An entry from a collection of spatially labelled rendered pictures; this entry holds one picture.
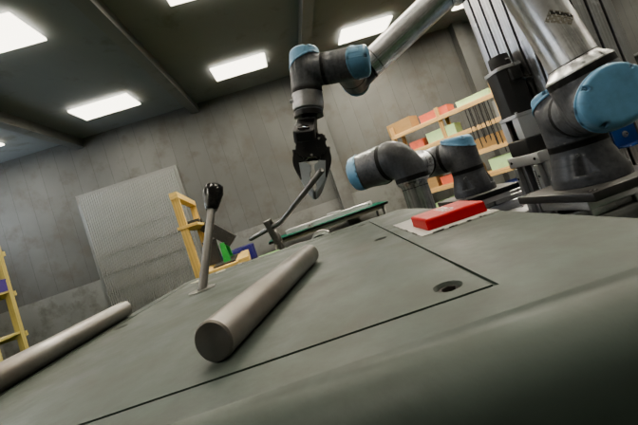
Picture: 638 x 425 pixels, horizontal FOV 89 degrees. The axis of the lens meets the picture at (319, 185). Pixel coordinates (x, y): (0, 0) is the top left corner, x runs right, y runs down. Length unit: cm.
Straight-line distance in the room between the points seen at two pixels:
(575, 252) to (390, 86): 935
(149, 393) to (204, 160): 877
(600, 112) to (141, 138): 932
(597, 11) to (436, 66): 892
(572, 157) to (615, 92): 19
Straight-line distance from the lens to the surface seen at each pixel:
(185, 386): 19
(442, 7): 96
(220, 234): 546
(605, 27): 132
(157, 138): 943
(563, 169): 93
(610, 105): 79
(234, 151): 881
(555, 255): 19
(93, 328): 46
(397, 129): 844
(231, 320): 19
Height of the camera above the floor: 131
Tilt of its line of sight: 3 degrees up
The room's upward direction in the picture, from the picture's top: 19 degrees counter-clockwise
